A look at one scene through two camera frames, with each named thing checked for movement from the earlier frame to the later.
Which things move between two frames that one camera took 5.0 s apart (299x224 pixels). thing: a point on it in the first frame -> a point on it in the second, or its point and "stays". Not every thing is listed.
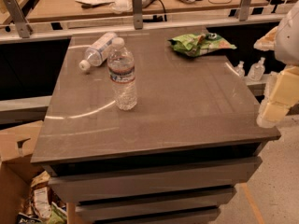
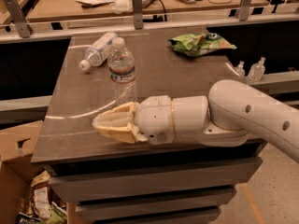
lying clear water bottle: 98,51 stays
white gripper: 288,37 -> 154,118
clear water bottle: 121,70 stays
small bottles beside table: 256,70 stays
